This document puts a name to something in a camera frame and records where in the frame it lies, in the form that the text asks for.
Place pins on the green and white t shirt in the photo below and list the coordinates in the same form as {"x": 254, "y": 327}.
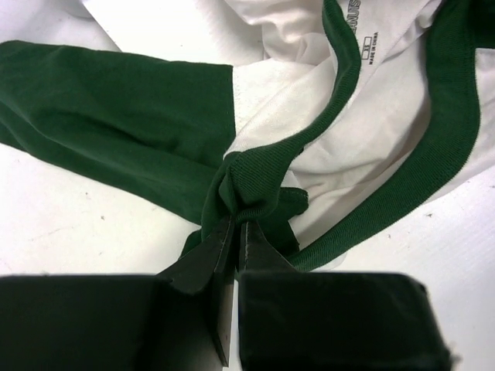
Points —
{"x": 360, "y": 112}

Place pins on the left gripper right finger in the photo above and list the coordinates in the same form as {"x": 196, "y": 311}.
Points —
{"x": 257, "y": 254}

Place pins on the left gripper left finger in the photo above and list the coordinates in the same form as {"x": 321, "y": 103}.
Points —
{"x": 195, "y": 324}

